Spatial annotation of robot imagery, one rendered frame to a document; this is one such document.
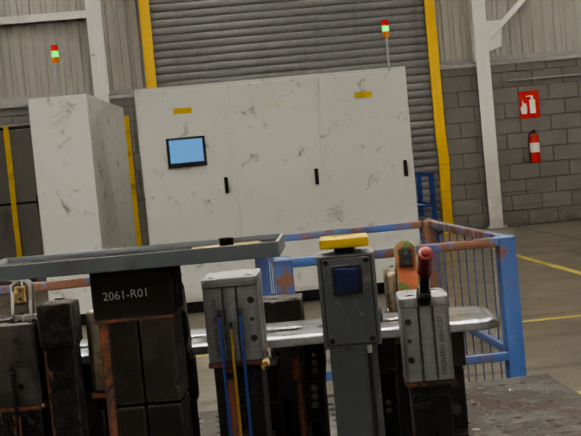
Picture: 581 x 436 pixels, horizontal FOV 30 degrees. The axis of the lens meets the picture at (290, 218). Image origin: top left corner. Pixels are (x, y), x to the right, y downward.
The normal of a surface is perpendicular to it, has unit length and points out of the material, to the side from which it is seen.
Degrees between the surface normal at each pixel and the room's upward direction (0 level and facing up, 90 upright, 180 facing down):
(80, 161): 90
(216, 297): 90
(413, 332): 90
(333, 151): 90
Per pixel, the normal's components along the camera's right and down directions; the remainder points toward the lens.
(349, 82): 0.09, 0.04
